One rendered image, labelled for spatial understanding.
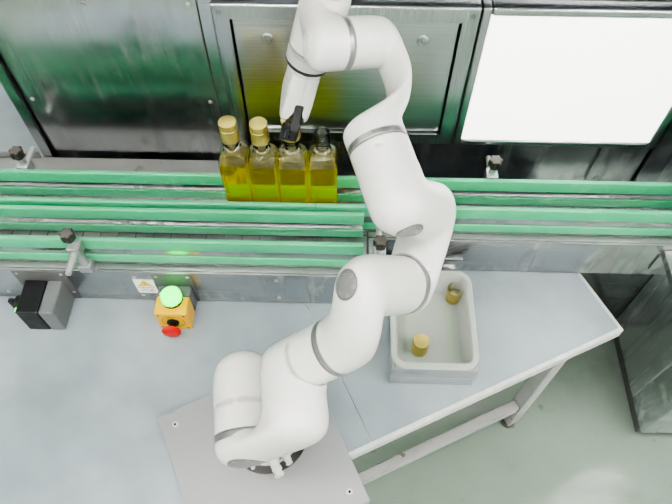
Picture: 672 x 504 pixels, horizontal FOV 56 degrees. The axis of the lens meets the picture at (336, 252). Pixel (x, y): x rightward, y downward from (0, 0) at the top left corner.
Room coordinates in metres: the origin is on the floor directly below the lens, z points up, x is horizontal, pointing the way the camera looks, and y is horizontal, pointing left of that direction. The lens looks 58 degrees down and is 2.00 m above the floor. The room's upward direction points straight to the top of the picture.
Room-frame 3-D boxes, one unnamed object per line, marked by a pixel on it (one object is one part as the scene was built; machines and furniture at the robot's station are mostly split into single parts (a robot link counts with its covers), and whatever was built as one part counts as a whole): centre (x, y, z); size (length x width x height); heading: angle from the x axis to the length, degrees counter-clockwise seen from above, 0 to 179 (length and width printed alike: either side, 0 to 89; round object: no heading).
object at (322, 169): (0.81, 0.03, 0.99); 0.06 x 0.06 x 0.21; 0
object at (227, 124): (0.81, 0.20, 1.14); 0.04 x 0.04 x 0.04
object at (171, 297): (0.63, 0.35, 0.84); 0.05 x 0.05 x 0.03
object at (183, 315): (0.62, 0.35, 0.79); 0.07 x 0.07 x 0.07; 88
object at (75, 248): (0.65, 0.52, 0.94); 0.07 x 0.04 x 0.13; 178
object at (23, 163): (0.90, 0.67, 0.94); 0.07 x 0.04 x 0.13; 178
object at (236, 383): (0.34, 0.14, 1.01); 0.13 x 0.10 x 0.16; 6
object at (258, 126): (0.81, 0.14, 1.14); 0.04 x 0.04 x 0.04
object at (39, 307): (0.63, 0.63, 0.79); 0.08 x 0.08 x 0.08; 88
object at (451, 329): (0.58, -0.20, 0.80); 0.22 x 0.17 x 0.09; 178
